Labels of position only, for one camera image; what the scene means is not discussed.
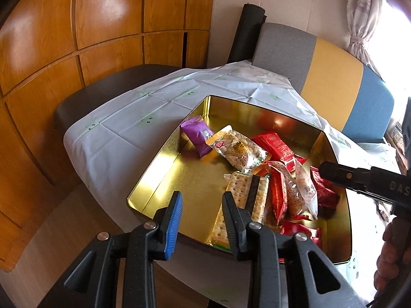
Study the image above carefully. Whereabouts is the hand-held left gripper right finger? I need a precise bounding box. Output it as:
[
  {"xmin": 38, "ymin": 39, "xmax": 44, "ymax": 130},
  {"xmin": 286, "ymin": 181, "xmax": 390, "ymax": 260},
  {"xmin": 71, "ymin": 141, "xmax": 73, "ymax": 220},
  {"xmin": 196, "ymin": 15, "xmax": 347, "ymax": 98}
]
[{"xmin": 222, "ymin": 191, "xmax": 363, "ymax": 308}]

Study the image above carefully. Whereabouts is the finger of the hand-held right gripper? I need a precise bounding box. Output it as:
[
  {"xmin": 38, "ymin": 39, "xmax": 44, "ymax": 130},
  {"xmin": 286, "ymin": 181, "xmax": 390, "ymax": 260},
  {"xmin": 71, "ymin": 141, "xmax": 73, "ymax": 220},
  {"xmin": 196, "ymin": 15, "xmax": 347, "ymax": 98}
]
[{"xmin": 318, "ymin": 161, "xmax": 373, "ymax": 195}]

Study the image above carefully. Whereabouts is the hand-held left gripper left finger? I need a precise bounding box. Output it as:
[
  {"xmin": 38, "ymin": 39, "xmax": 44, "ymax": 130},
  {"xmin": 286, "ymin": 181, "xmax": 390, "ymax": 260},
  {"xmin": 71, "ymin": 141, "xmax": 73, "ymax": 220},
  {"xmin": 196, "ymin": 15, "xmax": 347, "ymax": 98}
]
[{"xmin": 45, "ymin": 191, "xmax": 183, "ymax": 308}]

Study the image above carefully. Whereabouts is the red snack packet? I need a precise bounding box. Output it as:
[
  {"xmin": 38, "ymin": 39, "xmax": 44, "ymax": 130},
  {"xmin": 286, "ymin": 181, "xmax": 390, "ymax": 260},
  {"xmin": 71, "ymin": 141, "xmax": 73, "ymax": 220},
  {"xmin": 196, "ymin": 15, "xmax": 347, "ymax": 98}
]
[
  {"xmin": 279, "ymin": 220, "xmax": 323, "ymax": 262},
  {"xmin": 310, "ymin": 165, "xmax": 341, "ymax": 210},
  {"xmin": 257, "ymin": 160, "xmax": 304, "ymax": 230},
  {"xmin": 250, "ymin": 131, "xmax": 309, "ymax": 174}
]

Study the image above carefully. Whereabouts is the cracker packet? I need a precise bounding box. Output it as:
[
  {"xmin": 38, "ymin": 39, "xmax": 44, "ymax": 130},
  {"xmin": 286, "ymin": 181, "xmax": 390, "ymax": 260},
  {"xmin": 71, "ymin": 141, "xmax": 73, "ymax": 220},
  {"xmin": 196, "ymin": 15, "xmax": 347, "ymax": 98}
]
[{"xmin": 207, "ymin": 171, "xmax": 270, "ymax": 252}]

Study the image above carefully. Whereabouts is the gold tin box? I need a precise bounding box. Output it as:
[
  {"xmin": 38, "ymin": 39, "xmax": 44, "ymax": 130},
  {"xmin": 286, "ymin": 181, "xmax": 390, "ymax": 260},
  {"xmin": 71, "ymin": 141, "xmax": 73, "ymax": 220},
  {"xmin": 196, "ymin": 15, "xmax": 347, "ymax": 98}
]
[{"xmin": 126, "ymin": 94, "xmax": 353, "ymax": 265}]

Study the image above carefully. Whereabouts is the clear peanut packet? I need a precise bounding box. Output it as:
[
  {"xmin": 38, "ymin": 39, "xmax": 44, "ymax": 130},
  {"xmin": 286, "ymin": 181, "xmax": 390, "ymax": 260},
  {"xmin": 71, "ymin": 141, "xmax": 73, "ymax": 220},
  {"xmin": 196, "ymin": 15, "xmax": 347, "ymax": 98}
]
[{"xmin": 205, "ymin": 125, "xmax": 268, "ymax": 171}]

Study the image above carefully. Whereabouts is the purple snack packet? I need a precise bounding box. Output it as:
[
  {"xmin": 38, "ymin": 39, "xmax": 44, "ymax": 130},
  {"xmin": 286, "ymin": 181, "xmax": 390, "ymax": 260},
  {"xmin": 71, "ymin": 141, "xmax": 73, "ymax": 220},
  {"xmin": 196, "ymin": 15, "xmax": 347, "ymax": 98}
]
[{"xmin": 180, "ymin": 115, "xmax": 215, "ymax": 158}]

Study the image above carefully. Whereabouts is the person's right hand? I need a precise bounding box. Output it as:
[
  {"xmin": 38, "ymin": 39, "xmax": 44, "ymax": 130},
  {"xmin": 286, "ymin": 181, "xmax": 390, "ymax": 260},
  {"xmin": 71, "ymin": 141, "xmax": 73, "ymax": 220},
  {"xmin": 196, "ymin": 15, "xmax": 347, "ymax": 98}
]
[{"xmin": 374, "ymin": 213, "xmax": 411, "ymax": 296}]

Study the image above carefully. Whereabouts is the grey yellow blue sofa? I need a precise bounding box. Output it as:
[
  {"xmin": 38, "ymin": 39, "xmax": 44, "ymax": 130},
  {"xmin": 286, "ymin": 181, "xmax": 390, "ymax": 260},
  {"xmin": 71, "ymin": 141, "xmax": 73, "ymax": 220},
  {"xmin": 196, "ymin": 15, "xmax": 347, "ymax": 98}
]
[{"xmin": 251, "ymin": 22, "xmax": 395, "ymax": 143}]

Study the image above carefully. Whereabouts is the white printed tablecloth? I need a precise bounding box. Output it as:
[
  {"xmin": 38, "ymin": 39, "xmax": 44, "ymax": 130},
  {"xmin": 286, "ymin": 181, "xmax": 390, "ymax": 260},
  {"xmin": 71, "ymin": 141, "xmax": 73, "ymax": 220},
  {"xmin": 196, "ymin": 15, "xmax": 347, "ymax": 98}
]
[{"xmin": 62, "ymin": 58, "xmax": 405, "ymax": 283}]

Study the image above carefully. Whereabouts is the window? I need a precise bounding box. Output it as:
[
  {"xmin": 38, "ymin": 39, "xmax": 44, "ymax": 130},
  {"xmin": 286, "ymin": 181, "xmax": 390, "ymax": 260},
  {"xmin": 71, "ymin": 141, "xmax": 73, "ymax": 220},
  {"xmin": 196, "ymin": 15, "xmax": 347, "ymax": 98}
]
[{"xmin": 369, "ymin": 0, "xmax": 411, "ymax": 100}]

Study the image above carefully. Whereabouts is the tied patterned curtain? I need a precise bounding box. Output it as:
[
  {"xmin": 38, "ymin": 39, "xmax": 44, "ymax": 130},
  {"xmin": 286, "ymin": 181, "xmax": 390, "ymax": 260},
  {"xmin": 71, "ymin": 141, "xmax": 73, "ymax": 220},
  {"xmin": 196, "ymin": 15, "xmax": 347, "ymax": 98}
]
[{"xmin": 347, "ymin": 0, "xmax": 386, "ymax": 71}]

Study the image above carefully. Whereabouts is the black rolled mat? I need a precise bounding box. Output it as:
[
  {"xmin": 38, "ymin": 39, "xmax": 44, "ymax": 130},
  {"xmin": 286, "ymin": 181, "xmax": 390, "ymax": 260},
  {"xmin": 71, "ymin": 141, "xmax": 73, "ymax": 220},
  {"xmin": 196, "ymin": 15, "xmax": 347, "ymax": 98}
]
[{"xmin": 227, "ymin": 3, "xmax": 267, "ymax": 64}]

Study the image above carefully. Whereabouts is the wooden wardrobe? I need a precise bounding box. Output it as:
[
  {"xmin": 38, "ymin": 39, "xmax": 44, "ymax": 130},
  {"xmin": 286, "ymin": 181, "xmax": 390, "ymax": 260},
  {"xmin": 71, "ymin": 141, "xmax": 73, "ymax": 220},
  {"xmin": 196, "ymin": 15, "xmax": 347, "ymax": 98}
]
[{"xmin": 0, "ymin": 0, "xmax": 216, "ymax": 273}]

